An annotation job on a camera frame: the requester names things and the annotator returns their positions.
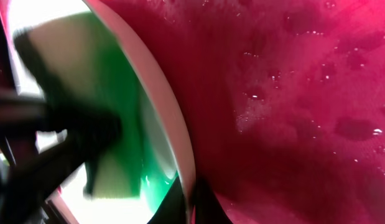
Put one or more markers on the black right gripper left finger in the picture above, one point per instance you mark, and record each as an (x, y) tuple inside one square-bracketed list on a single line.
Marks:
[(172, 210)]

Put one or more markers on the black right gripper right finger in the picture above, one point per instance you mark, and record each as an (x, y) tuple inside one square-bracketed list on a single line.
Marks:
[(207, 207)]

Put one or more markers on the white plate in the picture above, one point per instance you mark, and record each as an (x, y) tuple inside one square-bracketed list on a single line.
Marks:
[(84, 52)]

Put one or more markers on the red plastic tray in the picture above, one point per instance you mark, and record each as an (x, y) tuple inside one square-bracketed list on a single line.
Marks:
[(284, 102)]

